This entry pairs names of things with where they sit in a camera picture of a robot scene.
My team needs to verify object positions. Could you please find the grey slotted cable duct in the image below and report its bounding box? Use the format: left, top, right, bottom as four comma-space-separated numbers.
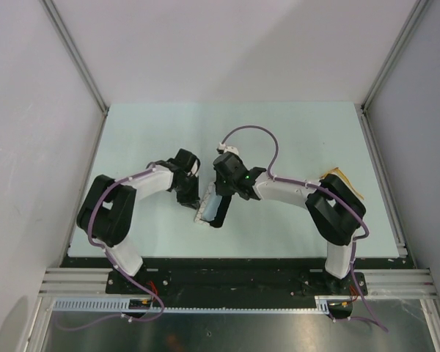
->
54, 298, 329, 315

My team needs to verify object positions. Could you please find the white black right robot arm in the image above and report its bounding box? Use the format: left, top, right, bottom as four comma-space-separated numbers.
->
208, 152, 367, 294

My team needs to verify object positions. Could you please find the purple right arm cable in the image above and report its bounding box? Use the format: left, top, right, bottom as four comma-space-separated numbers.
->
216, 125, 389, 333

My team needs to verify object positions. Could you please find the aluminium front frame rail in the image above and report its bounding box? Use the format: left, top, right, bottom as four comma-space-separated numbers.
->
39, 268, 438, 300

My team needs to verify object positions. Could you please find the right aluminium corner post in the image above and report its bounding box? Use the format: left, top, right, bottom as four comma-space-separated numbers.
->
360, 0, 433, 112

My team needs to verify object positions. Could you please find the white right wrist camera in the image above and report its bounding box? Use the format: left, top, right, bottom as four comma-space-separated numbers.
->
216, 143, 239, 155

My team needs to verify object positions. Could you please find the right aluminium side rail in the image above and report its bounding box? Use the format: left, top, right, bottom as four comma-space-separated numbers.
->
355, 104, 409, 257

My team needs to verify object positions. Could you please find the blue cleaning cloth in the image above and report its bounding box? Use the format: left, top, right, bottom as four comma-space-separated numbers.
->
201, 193, 222, 222

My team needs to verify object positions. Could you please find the aluminium corner post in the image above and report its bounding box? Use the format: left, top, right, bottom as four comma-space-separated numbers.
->
360, 0, 433, 112
39, 0, 109, 117

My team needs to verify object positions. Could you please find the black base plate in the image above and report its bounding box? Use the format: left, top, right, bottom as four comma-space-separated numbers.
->
61, 256, 414, 297

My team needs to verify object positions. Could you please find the left aluminium corner post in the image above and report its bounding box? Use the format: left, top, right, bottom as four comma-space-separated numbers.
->
39, 0, 109, 117

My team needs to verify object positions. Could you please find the white geometric glasses case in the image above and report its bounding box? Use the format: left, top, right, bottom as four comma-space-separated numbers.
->
194, 182, 232, 229

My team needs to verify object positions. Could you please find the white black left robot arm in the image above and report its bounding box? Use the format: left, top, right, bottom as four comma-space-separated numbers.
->
76, 149, 201, 293

